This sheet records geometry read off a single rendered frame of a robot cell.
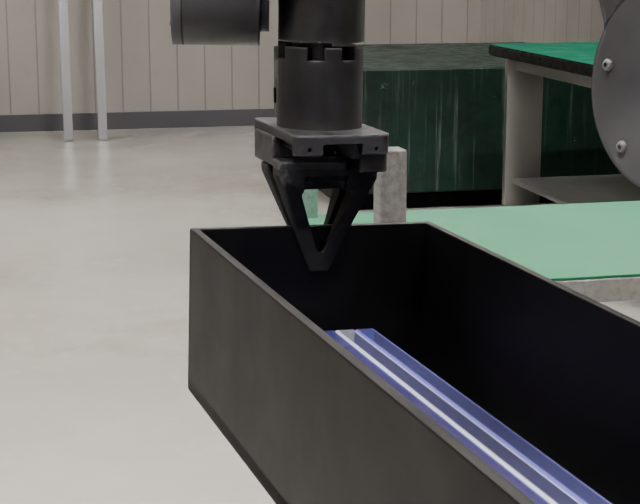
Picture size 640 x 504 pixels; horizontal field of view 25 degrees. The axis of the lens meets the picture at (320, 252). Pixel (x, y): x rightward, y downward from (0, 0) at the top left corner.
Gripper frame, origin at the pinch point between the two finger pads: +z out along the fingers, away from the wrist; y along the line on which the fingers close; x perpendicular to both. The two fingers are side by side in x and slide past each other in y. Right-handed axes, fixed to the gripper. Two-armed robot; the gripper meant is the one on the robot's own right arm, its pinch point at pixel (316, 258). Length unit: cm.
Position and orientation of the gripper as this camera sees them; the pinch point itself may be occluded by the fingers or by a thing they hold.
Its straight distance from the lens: 99.3
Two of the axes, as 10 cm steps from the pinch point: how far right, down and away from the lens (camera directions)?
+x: 9.5, -0.4, 3.0
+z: -0.2, 9.8, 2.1
